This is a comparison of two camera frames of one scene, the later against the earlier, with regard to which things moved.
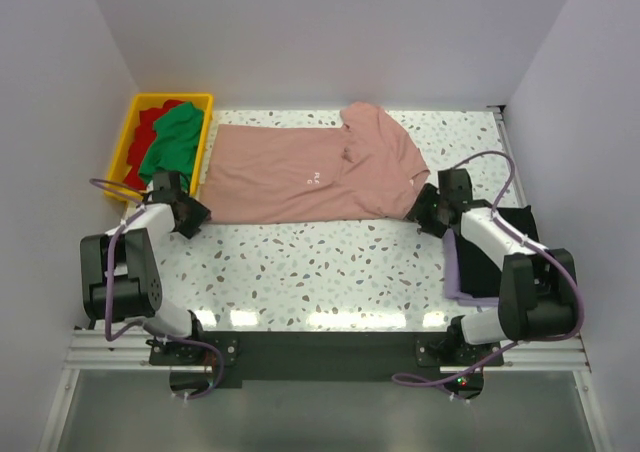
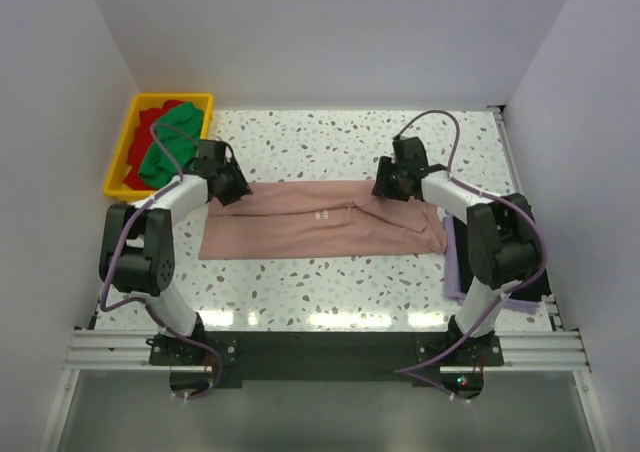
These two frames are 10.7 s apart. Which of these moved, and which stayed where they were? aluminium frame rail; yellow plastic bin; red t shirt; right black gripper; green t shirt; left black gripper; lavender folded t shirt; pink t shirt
Moved: pink t shirt; left black gripper; right black gripper
Stayed: red t shirt; aluminium frame rail; lavender folded t shirt; yellow plastic bin; green t shirt
